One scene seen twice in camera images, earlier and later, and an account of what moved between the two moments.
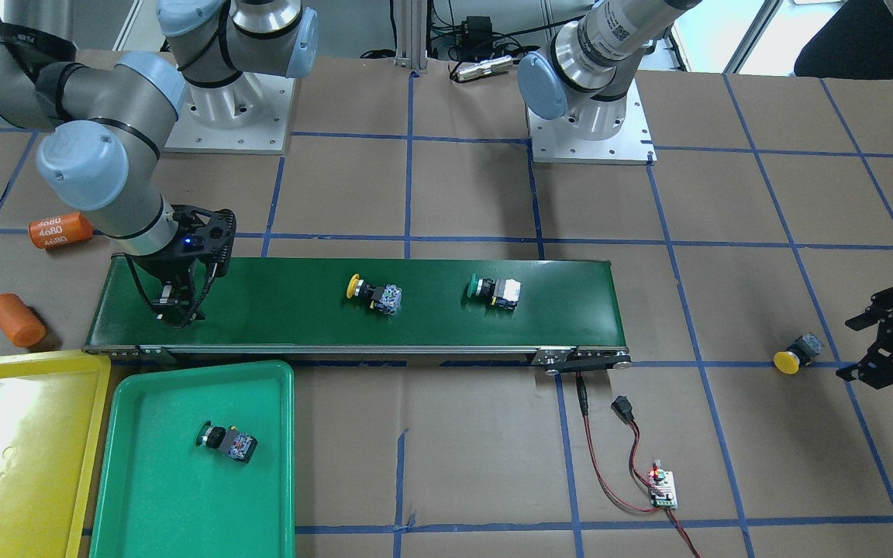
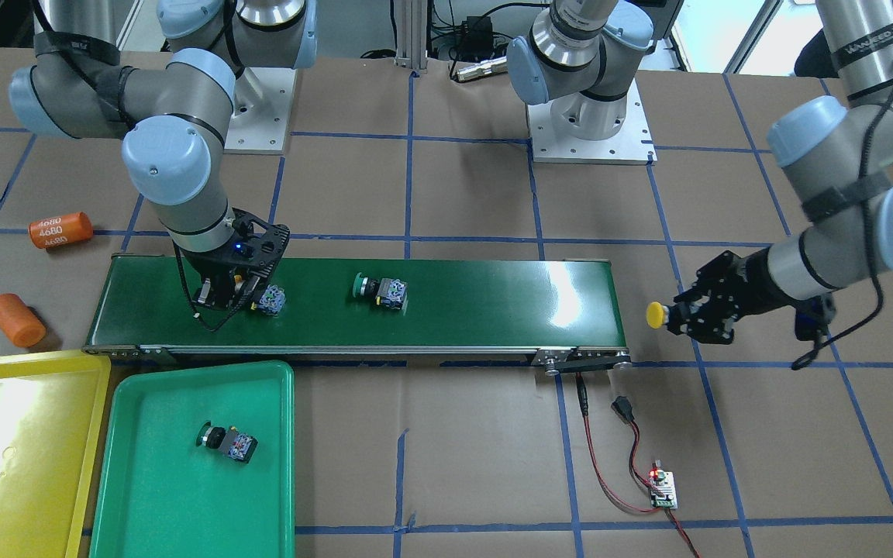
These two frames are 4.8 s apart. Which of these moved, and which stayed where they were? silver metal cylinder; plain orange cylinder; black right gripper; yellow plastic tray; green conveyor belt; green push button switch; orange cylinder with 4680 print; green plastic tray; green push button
Moved: green push button; black right gripper
Stayed: green push button switch; plain orange cylinder; green plastic tray; green conveyor belt; silver metal cylinder; orange cylinder with 4680 print; yellow plastic tray
